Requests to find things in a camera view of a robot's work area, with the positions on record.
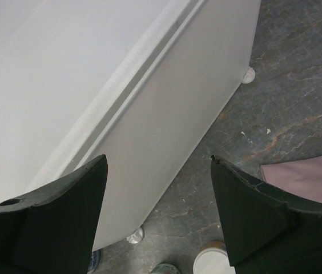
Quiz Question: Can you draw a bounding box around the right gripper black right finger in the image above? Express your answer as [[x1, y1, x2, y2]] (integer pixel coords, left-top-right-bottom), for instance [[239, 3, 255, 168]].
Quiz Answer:
[[211, 156, 322, 273]]

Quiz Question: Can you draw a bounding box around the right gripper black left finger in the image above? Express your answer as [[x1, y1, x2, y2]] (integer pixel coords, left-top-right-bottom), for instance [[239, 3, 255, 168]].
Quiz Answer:
[[0, 155, 108, 273]]

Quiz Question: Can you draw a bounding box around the mauve pink cloth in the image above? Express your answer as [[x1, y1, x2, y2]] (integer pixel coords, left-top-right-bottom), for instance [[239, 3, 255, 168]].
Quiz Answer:
[[260, 156, 322, 203]]

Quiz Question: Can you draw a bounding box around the yellow labelled can white lid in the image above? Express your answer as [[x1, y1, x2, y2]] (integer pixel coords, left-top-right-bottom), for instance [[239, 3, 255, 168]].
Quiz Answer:
[[193, 240, 236, 274]]

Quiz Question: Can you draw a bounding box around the white plastic cube cabinet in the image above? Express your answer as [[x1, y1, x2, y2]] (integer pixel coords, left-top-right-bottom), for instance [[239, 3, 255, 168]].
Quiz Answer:
[[0, 1, 260, 249]]

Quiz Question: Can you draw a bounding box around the green labelled can white lid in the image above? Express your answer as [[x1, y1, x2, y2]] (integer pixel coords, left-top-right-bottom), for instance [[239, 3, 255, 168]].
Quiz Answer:
[[150, 263, 181, 274]]

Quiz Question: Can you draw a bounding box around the blue labelled open-top can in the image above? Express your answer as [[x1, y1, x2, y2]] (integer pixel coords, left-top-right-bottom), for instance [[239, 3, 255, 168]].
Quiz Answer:
[[87, 249, 102, 274]]

